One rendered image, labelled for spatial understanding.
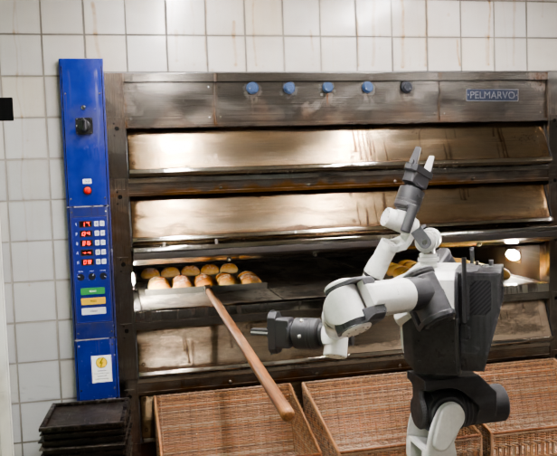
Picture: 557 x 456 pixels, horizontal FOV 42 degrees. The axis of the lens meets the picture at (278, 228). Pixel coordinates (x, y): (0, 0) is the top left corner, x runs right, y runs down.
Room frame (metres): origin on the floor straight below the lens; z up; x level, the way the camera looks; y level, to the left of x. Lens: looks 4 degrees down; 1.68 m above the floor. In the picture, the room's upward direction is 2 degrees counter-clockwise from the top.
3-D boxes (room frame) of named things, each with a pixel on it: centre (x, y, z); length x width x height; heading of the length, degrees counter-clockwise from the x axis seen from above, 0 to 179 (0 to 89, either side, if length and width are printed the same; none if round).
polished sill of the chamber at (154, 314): (3.03, -0.30, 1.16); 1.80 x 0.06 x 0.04; 102
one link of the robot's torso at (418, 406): (2.17, -0.53, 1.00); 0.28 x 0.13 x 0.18; 103
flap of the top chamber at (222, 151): (3.01, -0.31, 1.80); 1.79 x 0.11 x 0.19; 102
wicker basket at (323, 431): (2.75, -0.39, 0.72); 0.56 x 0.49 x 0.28; 103
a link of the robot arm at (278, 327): (2.06, -0.02, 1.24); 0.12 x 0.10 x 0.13; 68
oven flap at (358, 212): (3.01, -0.31, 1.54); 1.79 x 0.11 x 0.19; 102
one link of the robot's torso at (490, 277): (2.14, -0.50, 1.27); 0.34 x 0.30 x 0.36; 160
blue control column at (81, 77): (3.69, 0.92, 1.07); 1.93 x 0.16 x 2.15; 12
